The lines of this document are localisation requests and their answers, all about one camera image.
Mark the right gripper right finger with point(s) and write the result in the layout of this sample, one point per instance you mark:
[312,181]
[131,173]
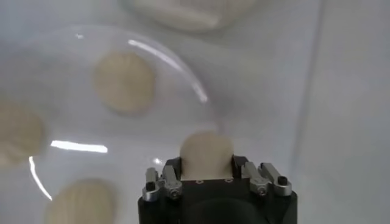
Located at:
[259,179]

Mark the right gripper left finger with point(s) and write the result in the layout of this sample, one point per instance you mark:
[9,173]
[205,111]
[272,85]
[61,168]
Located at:
[170,182]

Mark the white steamed baozi bun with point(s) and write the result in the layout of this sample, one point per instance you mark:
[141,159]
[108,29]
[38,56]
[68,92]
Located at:
[18,131]
[207,155]
[82,202]
[125,82]

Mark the round white plate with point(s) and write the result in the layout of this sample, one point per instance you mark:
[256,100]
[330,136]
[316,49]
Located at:
[76,131]

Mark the cream electric cooker base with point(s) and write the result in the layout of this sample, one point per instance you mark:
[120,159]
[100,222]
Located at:
[189,15]

